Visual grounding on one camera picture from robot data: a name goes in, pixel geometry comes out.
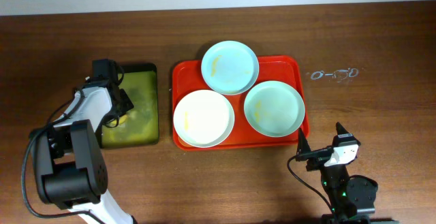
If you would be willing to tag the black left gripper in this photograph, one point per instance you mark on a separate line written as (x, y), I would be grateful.
(125, 103)

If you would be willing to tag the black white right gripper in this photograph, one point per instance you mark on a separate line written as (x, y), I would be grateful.
(302, 146)

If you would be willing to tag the yellow green scrub sponge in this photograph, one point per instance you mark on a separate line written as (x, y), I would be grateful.
(121, 119)

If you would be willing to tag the white plate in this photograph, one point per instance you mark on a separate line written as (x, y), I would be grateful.
(203, 118)

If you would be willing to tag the light blue plate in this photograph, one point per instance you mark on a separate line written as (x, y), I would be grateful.
(230, 67)

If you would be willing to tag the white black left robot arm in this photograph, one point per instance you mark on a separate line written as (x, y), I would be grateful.
(68, 165)

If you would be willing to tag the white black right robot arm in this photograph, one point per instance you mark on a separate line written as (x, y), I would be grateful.
(349, 198)

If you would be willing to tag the black tray with yellow water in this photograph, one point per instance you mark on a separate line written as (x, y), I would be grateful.
(142, 125)

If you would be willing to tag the red plastic serving tray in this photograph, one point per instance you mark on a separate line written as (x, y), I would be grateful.
(187, 77)

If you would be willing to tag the pale green plate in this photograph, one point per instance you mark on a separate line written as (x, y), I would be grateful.
(274, 109)

